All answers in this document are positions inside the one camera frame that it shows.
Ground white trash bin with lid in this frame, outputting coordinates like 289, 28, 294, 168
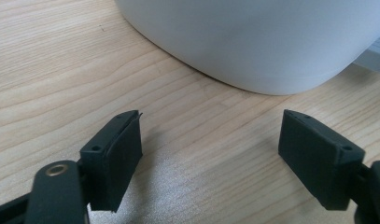
114, 0, 380, 96

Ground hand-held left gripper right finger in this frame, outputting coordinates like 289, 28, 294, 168
277, 108, 366, 212

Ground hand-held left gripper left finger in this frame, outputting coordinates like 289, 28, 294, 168
79, 109, 144, 214

